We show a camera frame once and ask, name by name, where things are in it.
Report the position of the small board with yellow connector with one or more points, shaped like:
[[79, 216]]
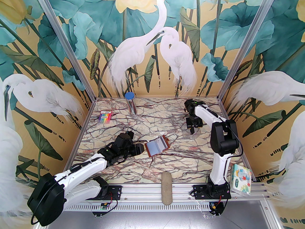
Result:
[[214, 207]]

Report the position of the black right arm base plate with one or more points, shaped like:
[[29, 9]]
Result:
[[199, 191]]

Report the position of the clear jar with blue lid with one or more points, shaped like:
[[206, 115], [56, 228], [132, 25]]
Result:
[[129, 96]]

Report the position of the slotted metal panel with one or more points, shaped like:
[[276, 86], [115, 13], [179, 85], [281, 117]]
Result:
[[155, 221]]

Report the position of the crumpled clear plastic wrap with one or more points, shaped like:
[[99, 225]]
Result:
[[159, 137]]

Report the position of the printed tissue pack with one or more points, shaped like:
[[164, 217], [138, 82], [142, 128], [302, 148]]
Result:
[[240, 180]]

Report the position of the brown leather card holder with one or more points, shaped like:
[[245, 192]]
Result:
[[158, 147]]

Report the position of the aluminium table side rail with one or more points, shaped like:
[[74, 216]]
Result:
[[83, 125], [224, 111]]

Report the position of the aluminium front rail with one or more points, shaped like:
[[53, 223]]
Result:
[[143, 189]]

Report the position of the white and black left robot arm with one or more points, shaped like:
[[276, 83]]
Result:
[[81, 173]]

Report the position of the small green circuit board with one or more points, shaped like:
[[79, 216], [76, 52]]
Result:
[[103, 206]]

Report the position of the beige oblong pad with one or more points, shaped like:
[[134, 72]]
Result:
[[166, 187]]

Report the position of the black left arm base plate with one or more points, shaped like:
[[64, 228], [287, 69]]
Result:
[[116, 191]]

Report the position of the aluminium frame post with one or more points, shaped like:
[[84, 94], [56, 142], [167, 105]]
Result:
[[66, 42], [245, 42]]

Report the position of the pack of coloured markers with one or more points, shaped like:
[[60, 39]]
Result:
[[104, 117]]

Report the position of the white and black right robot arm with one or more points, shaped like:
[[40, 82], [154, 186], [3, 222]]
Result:
[[220, 168]]

